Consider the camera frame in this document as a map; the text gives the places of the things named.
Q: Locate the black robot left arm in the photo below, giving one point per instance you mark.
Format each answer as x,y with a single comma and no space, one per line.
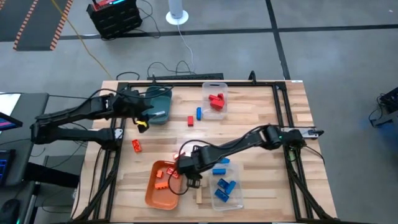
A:
77,110

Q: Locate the red blocks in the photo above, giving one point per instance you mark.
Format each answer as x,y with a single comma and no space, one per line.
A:
217,104
213,97

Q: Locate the black mat orange stripes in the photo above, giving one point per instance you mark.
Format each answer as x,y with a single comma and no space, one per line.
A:
9,21
40,25

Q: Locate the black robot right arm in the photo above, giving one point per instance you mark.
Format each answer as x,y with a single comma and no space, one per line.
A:
236,146

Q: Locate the computer monitor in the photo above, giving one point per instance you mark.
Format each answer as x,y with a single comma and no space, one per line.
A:
7,123

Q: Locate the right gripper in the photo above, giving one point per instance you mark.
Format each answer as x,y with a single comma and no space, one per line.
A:
189,165

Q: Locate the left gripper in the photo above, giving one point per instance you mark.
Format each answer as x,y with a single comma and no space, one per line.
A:
133,107

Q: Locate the pale bluish plank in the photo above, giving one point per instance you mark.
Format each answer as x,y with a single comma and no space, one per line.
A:
158,113

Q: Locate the yellow tag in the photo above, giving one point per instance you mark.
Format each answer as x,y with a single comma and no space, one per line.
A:
141,123

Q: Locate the black aluminium table frame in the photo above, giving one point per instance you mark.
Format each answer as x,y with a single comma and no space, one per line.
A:
242,84

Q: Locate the clear plastic bin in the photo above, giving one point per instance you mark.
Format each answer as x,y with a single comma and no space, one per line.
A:
206,91
237,174

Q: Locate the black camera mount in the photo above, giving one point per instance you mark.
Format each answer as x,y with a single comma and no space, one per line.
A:
252,77

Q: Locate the dark grey desk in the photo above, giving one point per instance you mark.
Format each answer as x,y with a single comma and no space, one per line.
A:
18,149

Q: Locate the white fan stand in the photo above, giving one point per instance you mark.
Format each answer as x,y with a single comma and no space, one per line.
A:
176,17

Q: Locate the white sheet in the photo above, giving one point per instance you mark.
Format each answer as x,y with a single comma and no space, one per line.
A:
7,104

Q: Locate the black beam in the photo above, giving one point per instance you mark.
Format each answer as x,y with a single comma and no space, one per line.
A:
49,175

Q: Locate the silver mounting plate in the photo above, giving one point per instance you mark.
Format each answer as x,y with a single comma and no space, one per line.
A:
306,133
118,133

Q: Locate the teal plastic bin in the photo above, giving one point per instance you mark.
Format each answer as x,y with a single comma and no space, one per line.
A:
164,105

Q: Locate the black computer mouse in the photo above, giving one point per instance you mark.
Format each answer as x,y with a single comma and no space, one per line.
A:
8,211

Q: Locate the backlit keyboard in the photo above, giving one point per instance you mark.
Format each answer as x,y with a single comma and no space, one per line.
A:
4,168

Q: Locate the red wooden block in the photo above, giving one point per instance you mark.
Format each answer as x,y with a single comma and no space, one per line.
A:
221,96

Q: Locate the black power strip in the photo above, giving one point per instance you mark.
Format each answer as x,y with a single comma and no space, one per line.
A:
202,76

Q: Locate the black equipment crate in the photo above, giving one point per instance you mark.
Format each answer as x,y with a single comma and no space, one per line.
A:
115,21

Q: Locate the small orange Duplo brick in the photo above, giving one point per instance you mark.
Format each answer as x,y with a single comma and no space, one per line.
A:
159,174

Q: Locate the orange plastic bin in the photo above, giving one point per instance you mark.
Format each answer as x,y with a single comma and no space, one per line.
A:
161,200

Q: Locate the wooden plank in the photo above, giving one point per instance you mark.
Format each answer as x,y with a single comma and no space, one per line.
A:
199,196
204,183

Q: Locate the red wooden wedge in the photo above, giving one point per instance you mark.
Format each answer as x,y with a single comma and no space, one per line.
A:
190,121

